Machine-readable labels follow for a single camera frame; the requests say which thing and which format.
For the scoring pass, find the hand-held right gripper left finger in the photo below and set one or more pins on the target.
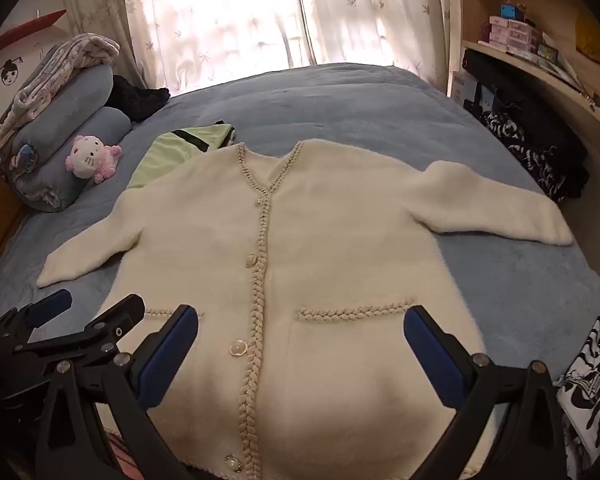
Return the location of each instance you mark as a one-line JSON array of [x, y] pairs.
[[172, 355]]

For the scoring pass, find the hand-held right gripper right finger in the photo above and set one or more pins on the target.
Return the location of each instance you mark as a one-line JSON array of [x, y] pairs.
[[430, 360]]

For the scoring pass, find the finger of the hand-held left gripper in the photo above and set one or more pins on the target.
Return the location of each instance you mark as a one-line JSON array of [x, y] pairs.
[[50, 305], [120, 315]]

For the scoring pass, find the cream knitted cardigan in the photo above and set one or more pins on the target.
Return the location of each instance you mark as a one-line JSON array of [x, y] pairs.
[[340, 260]]

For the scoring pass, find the orange wooden headboard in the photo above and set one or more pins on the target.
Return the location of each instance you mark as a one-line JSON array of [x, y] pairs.
[[0, 210]]

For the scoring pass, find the pink white plush cat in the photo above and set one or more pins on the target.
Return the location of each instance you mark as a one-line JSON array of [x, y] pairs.
[[85, 157]]

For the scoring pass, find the light green garment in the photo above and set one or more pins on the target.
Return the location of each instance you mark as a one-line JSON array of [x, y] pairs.
[[175, 157]]

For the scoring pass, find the black white printed cloth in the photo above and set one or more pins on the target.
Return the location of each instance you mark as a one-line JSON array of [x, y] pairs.
[[595, 385]]

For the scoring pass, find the large rolled blue blanket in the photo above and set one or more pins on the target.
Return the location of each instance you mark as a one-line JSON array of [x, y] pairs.
[[80, 95]]

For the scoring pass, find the black fluffy cloth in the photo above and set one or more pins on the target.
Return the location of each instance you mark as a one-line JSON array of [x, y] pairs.
[[135, 97]]

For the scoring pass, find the black white patterned cloth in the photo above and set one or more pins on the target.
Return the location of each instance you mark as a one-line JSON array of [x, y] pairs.
[[502, 127]]

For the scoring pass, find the floral folded blanket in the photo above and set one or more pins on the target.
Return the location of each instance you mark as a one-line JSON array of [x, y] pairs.
[[65, 57]]

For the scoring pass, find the blue bed blanket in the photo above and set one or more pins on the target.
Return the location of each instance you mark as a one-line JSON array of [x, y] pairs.
[[360, 110]]

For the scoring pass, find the black bag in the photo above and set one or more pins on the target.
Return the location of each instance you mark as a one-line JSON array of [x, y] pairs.
[[530, 110]]

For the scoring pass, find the white cardboard box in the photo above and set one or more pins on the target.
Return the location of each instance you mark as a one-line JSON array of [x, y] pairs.
[[462, 87]]

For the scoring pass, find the sheer leaf print curtain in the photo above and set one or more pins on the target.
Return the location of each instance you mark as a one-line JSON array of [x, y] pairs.
[[380, 15], [205, 20]]

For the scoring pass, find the pile of magazines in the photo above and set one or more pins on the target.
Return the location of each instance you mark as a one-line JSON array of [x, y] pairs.
[[565, 67]]

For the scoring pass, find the pink storage boxes stack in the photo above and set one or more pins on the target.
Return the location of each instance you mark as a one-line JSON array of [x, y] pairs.
[[512, 35]]

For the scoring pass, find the yellow fan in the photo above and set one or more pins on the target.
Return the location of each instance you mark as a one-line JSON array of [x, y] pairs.
[[592, 42]]

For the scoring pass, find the blue toy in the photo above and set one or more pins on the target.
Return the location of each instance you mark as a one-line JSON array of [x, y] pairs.
[[507, 10]]

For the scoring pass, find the face wall sticker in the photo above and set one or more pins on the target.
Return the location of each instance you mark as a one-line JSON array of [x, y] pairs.
[[10, 72]]

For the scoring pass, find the red wall shelf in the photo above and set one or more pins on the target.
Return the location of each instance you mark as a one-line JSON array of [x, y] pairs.
[[25, 30]]

